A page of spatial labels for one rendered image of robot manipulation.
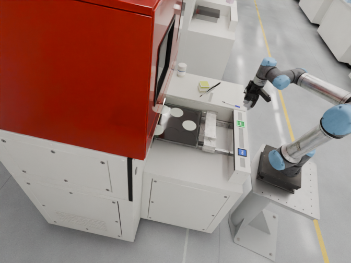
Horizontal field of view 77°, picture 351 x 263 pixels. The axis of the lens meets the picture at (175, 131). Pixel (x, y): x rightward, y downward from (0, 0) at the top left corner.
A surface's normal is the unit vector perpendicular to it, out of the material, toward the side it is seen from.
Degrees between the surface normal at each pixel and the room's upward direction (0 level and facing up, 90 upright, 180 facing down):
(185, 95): 0
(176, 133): 0
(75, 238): 0
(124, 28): 90
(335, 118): 85
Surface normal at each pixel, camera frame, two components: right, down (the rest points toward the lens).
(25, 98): -0.16, 0.71
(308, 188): 0.14, -0.67
